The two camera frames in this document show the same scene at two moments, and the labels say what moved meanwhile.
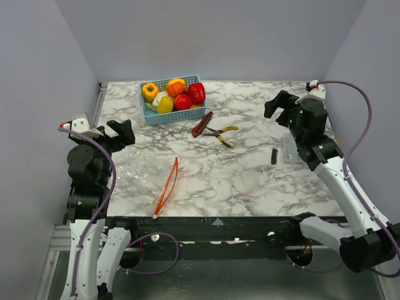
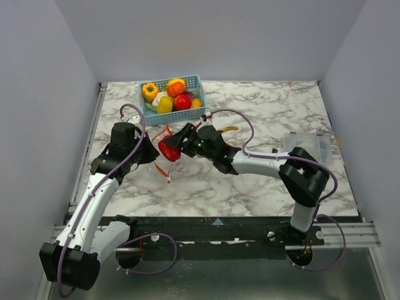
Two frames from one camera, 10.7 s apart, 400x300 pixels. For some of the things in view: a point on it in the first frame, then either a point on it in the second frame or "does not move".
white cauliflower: x=157 y=99 does not move
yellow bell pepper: x=149 y=90 does not move
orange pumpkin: x=175 y=89 does not move
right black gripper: x=286 y=113 -> x=182 y=137
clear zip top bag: x=142 y=184 -> x=164 y=165
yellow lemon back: x=173 y=80 does not move
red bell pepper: x=197 y=92 -> x=170 y=152
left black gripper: x=125 y=131 -> x=152 y=154
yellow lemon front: x=165 y=105 does not move
